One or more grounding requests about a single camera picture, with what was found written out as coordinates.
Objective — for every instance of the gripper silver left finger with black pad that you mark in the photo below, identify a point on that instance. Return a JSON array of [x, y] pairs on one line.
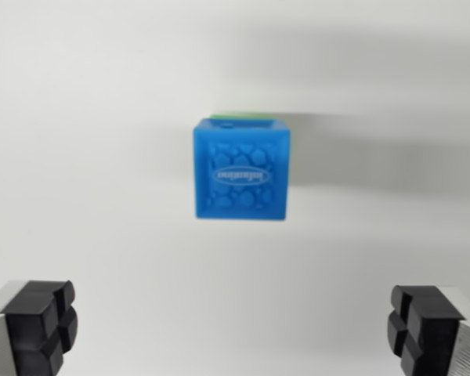
[[27, 325]]

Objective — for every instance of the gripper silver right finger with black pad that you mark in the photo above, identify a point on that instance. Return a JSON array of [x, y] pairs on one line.
[[434, 329]]

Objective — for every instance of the blue rubber infantino cube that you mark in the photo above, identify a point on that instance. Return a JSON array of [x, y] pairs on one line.
[[241, 176]]

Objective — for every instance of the green rubber cube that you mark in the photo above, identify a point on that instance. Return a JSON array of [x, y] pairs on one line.
[[243, 114]]

